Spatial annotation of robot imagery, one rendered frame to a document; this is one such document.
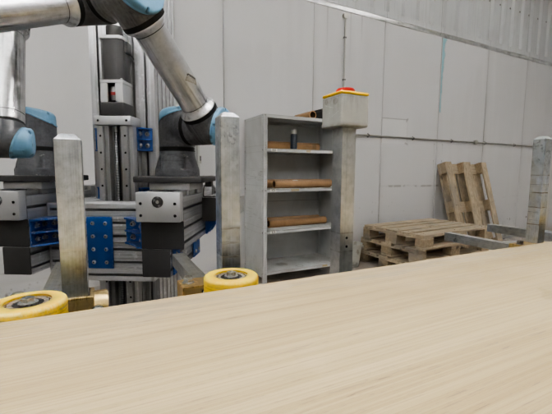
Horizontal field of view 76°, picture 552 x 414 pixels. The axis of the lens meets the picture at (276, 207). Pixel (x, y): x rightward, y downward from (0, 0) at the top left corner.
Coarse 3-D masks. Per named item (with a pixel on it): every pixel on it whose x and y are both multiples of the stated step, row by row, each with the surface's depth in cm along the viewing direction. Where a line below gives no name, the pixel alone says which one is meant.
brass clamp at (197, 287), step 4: (180, 280) 65; (196, 280) 65; (200, 280) 65; (180, 284) 63; (184, 284) 62; (188, 284) 62; (192, 284) 62; (196, 284) 62; (200, 284) 62; (180, 288) 63; (184, 288) 61; (188, 288) 61; (192, 288) 61; (196, 288) 62; (200, 288) 62; (180, 292) 63; (184, 292) 61; (188, 292) 61; (192, 292) 61; (196, 292) 62; (200, 292) 62; (180, 296) 63
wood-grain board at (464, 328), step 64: (448, 256) 67; (512, 256) 67; (64, 320) 38; (128, 320) 38; (192, 320) 38; (256, 320) 38; (320, 320) 38; (384, 320) 38; (448, 320) 38; (512, 320) 38; (0, 384) 26; (64, 384) 27; (128, 384) 27; (192, 384) 27; (256, 384) 27; (320, 384) 27; (384, 384) 27; (448, 384) 27; (512, 384) 27
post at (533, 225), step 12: (540, 144) 106; (540, 156) 107; (540, 168) 107; (540, 180) 107; (540, 192) 107; (528, 204) 110; (540, 204) 107; (528, 216) 110; (540, 216) 108; (528, 228) 111; (540, 228) 108; (528, 240) 111; (540, 240) 109
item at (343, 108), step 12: (324, 96) 75; (336, 96) 72; (348, 96) 71; (360, 96) 72; (324, 108) 75; (336, 108) 72; (348, 108) 71; (360, 108) 72; (324, 120) 76; (336, 120) 72; (348, 120) 71; (360, 120) 72
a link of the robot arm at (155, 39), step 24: (96, 0) 84; (120, 0) 81; (144, 0) 82; (120, 24) 87; (144, 24) 86; (144, 48) 93; (168, 48) 93; (168, 72) 97; (192, 72) 103; (192, 96) 104; (192, 120) 107; (192, 144) 118
